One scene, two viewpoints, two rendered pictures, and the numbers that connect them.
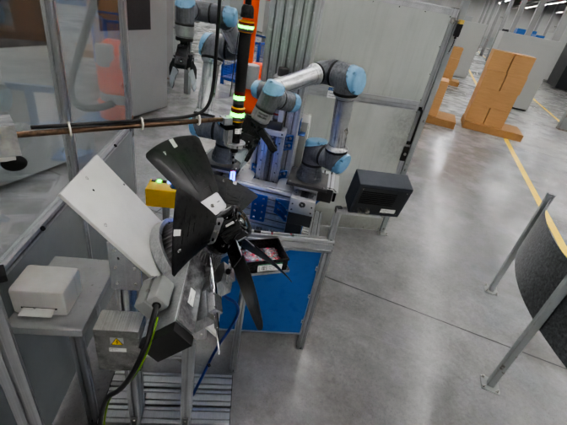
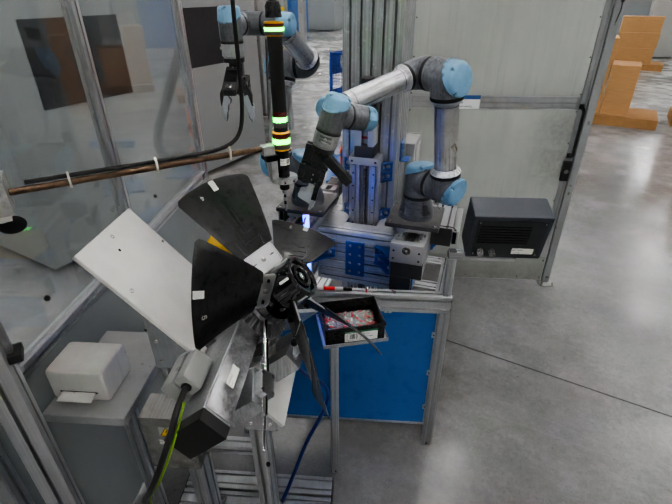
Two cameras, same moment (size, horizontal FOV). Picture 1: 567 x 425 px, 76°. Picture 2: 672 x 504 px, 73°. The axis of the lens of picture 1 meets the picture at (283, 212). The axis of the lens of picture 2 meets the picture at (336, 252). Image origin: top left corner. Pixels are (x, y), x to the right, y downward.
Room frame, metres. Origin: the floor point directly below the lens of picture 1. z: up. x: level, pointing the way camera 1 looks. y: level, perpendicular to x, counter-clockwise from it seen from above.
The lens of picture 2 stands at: (0.07, -0.20, 1.88)
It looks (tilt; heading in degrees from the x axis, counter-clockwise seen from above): 30 degrees down; 14
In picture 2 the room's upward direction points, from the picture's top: straight up
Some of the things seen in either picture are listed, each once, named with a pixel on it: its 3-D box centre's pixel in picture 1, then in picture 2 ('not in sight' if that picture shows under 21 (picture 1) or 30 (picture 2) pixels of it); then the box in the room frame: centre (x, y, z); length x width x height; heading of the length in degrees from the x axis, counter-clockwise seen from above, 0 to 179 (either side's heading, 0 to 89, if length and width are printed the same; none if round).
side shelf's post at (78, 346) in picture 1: (83, 365); (145, 460); (0.91, 0.72, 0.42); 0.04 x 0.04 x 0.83; 9
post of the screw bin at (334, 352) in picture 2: (239, 322); (334, 408); (1.30, 0.12, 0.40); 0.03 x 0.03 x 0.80; 24
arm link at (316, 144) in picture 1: (315, 150); (420, 178); (1.86, -0.11, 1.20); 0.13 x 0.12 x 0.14; 52
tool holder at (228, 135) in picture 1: (233, 131); (279, 162); (1.10, 0.21, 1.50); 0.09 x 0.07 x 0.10; 134
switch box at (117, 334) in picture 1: (121, 341); (176, 431); (0.83, 0.49, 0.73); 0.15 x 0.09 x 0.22; 99
